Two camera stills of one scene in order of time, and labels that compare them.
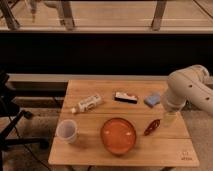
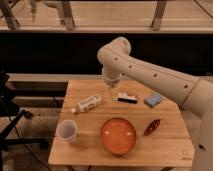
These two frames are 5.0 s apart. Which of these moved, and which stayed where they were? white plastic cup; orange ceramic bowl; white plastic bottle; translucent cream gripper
Moved: translucent cream gripper
Stayed: orange ceramic bowl; white plastic bottle; white plastic cup
